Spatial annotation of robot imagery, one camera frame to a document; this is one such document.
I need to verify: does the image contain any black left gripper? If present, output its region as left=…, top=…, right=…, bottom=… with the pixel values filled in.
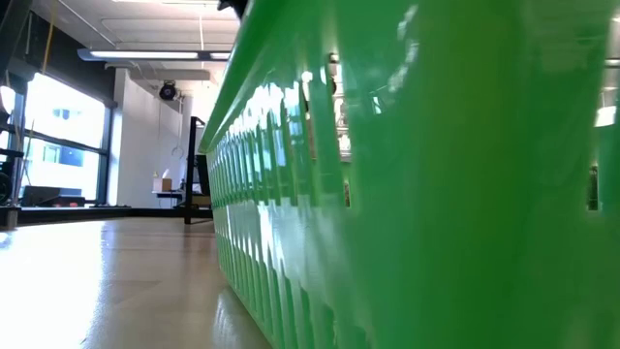
left=216, top=0, right=250, bottom=20

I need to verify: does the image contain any green slotted plastic basket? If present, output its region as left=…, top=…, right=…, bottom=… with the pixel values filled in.
left=197, top=0, right=620, bottom=349

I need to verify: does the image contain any long ceiling light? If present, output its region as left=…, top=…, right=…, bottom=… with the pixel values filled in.
left=76, top=47, right=233, bottom=63

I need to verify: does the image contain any black round ceiling fixture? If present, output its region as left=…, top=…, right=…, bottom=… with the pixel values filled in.
left=158, top=80, right=178, bottom=102

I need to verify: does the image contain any small blue table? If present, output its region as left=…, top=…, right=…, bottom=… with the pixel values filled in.
left=153, top=190, right=186, bottom=207

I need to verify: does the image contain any black equipment case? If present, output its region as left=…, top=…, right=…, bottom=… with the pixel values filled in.
left=20, top=185, right=87, bottom=209

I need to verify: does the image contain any grey ceiling duct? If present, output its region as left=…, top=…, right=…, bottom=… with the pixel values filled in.
left=104, top=61, right=213, bottom=82

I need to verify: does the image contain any wooden shelf black frame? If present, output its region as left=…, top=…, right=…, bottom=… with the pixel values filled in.
left=179, top=114, right=214, bottom=226

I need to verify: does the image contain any yellow hanging cable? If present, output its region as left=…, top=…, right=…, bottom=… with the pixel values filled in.
left=40, top=0, right=57, bottom=75

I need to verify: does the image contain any large window black frame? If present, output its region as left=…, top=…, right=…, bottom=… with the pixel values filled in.
left=0, top=72, right=116, bottom=206

